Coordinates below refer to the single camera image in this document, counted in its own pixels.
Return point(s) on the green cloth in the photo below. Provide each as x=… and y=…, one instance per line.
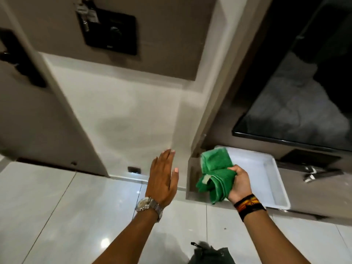
x=216, y=170

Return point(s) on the black television screen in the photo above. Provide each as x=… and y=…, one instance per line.
x=302, y=101

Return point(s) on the brown wooden cabinet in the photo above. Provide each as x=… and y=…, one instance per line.
x=316, y=195

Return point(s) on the person's right thumb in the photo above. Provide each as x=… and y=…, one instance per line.
x=234, y=168

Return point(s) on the person's right forearm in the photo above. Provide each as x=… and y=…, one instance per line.
x=272, y=239

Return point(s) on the person's left hand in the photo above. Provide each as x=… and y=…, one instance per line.
x=161, y=184

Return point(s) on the person's dark clothing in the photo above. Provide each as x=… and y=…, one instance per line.
x=211, y=255

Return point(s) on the silver wristwatch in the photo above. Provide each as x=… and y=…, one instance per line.
x=147, y=205

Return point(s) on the person's left forearm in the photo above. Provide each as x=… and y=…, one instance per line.
x=132, y=239

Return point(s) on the person's right hand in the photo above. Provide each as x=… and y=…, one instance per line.
x=242, y=185

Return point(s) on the black and orange wristbands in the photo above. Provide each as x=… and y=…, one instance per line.
x=249, y=206

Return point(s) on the small black wall socket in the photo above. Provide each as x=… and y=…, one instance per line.
x=134, y=170

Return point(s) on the brown door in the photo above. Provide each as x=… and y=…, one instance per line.
x=24, y=120

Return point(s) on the hanging key bunch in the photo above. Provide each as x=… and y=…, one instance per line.
x=87, y=14

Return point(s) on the black wall switch panel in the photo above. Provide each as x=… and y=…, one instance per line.
x=115, y=32

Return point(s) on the white plastic tray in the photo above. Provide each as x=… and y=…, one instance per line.
x=264, y=178

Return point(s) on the person's left thumb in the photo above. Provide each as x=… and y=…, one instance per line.
x=175, y=177

